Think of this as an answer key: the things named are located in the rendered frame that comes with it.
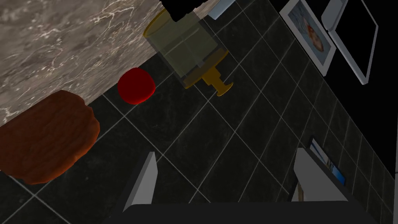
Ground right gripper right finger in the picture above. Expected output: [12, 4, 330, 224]
[291, 147, 350, 203]

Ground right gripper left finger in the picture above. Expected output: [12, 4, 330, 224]
[122, 151, 158, 214]

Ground blue framed picture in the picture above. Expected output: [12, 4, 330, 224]
[307, 136, 346, 187]

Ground red apple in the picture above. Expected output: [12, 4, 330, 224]
[117, 67, 156, 105]

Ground brown bread loaf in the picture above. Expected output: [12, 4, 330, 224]
[0, 90, 101, 186]

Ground glass jar with gold lid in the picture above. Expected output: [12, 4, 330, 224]
[143, 8, 234, 97]

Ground white framed picture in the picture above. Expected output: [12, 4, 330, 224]
[279, 0, 337, 77]

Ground white framed window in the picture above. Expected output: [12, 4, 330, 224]
[321, 0, 379, 86]

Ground pale blue object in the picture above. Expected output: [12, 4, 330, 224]
[206, 0, 236, 20]

